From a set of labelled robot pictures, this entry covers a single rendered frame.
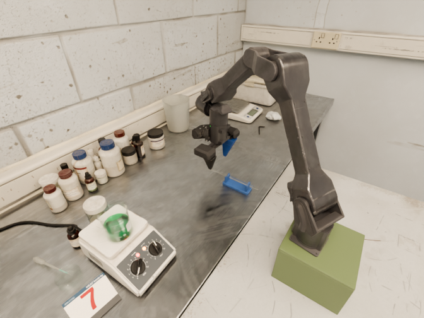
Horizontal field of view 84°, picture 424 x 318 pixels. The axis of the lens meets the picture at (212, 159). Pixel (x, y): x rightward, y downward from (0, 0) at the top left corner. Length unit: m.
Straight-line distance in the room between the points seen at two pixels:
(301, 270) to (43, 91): 0.89
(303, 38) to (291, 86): 1.20
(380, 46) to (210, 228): 1.29
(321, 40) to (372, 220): 1.08
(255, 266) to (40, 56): 0.86
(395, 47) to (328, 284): 1.29
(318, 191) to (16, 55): 0.86
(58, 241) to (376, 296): 0.80
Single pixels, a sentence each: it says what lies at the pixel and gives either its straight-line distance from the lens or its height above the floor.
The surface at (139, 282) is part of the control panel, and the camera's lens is 0.61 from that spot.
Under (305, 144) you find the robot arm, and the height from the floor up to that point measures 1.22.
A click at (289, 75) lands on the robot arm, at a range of 0.47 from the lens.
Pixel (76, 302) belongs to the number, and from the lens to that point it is 0.64.
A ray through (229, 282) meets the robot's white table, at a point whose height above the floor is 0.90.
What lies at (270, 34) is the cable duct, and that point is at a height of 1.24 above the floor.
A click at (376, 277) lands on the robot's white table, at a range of 0.74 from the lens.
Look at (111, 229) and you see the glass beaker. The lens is 0.57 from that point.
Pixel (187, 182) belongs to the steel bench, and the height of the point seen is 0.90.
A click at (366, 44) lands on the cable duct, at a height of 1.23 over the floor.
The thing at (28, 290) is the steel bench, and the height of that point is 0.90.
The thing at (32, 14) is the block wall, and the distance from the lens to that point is 0.93.
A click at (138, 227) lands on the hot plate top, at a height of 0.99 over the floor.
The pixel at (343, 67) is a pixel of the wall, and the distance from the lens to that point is 1.69.
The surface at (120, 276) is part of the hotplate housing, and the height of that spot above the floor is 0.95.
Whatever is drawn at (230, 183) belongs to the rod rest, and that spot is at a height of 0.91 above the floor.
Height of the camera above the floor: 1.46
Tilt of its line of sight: 35 degrees down
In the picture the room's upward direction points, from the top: straight up
